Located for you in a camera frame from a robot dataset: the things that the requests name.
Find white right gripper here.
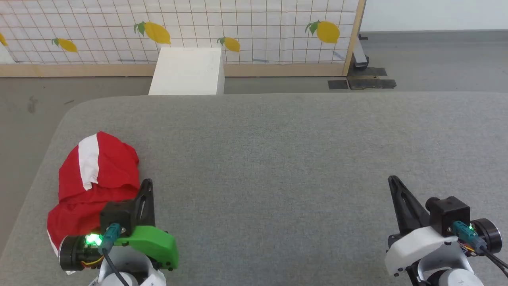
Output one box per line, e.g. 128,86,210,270
384,175,503,277

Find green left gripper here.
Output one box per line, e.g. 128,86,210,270
59,178,179,272

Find red garment with white stripes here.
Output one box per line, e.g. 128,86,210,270
46,131,140,274

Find black floor plate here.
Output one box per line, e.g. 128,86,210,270
327,67,397,91

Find grey fabric sofa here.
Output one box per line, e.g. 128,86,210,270
0,91,508,286

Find white box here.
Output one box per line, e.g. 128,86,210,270
148,47,225,96

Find lemon-print grid panel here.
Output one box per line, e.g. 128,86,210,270
0,0,367,77

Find lemon print grid panel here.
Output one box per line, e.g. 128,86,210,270
0,0,360,65

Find black cable with teal plug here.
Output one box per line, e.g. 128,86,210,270
452,221,508,278
100,223,131,286

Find grey metal frame foot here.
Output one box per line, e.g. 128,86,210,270
352,33,370,71

